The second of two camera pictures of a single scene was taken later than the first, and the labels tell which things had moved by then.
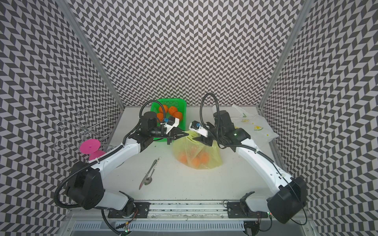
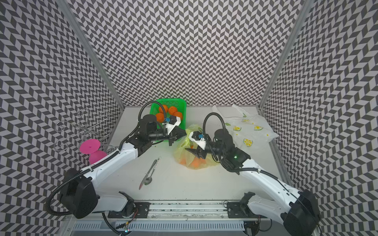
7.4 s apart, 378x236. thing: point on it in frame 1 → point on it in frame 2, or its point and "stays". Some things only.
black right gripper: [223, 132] → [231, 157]
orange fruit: [177, 114] stays
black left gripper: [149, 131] stays
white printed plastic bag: [255, 127] stays
